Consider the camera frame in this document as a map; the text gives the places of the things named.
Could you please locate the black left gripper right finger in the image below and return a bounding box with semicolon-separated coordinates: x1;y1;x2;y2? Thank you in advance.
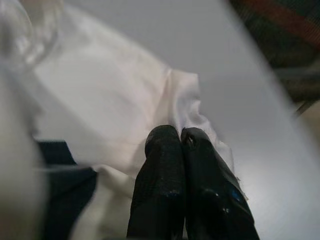
180;126;261;240

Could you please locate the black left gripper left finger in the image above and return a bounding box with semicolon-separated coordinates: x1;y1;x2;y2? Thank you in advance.
126;124;187;240

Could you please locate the white printed t-shirt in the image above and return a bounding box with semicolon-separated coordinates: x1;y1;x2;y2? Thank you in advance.
0;4;250;240

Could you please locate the grey table with black legs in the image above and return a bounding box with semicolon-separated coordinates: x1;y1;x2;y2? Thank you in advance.
62;0;320;240

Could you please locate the patterned cushion chair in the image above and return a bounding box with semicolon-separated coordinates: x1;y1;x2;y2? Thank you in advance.
228;0;320;118

